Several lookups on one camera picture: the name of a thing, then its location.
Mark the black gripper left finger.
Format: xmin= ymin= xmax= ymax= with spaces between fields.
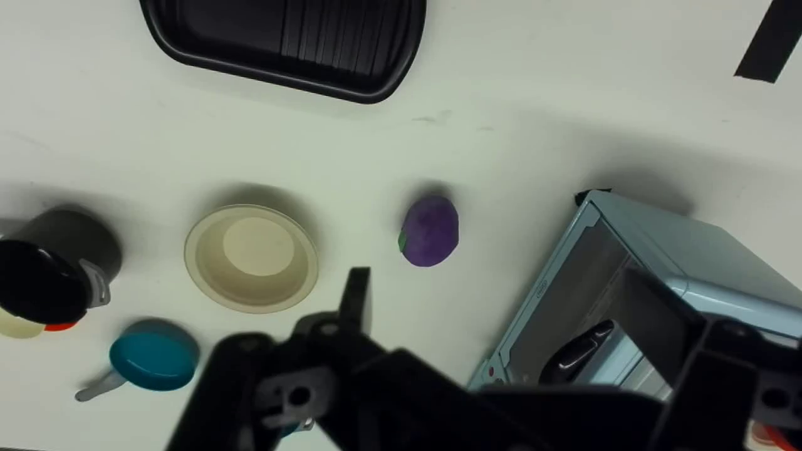
xmin=165 ymin=267 xmax=382 ymax=451

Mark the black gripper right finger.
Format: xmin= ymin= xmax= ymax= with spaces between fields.
xmin=617 ymin=269 xmax=802 ymax=451

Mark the purple plushie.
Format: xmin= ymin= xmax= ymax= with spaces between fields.
xmin=399 ymin=194 xmax=458 ymax=267

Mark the white round plate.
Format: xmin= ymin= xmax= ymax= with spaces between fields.
xmin=182 ymin=203 xmax=319 ymax=312

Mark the cream plate under saucepan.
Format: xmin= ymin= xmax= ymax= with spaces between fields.
xmin=0 ymin=308 xmax=46 ymax=337

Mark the small blue frying pan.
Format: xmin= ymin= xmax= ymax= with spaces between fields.
xmin=76 ymin=317 xmax=201 ymax=403

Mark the light blue toaster oven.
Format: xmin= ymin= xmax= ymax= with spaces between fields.
xmin=468 ymin=189 xmax=802 ymax=393

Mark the black tape strip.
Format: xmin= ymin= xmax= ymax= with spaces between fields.
xmin=734 ymin=0 xmax=802 ymax=83

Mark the black rectangular tray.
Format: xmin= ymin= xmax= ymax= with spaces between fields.
xmin=139 ymin=0 xmax=425 ymax=103

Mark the black saucepan with grey handle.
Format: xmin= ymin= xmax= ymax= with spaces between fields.
xmin=0 ymin=208 xmax=122 ymax=325

